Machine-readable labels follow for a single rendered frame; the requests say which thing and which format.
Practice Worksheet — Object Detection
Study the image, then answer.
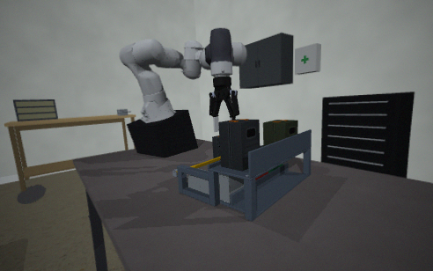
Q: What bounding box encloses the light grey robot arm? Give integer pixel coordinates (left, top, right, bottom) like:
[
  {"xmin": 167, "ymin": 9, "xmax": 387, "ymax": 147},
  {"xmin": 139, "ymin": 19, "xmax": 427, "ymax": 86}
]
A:
[{"xmin": 119, "ymin": 28, "xmax": 247, "ymax": 123}]

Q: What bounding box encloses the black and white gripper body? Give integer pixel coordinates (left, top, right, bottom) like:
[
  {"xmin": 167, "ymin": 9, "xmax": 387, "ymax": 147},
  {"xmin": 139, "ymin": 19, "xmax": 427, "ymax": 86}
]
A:
[{"xmin": 213, "ymin": 77, "xmax": 231, "ymax": 100}]

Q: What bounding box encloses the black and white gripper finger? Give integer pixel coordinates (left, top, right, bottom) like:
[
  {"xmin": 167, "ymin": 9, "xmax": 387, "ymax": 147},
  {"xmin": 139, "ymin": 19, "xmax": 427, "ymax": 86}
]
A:
[
  {"xmin": 221, "ymin": 90, "xmax": 239, "ymax": 121},
  {"xmin": 209, "ymin": 92, "xmax": 222, "ymax": 132}
]

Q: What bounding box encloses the yellow bar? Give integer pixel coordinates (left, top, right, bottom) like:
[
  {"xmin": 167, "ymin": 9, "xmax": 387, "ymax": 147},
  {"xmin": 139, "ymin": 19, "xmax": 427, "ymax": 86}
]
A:
[{"xmin": 190, "ymin": 157, "xmax": 221, "ymax": 168}]

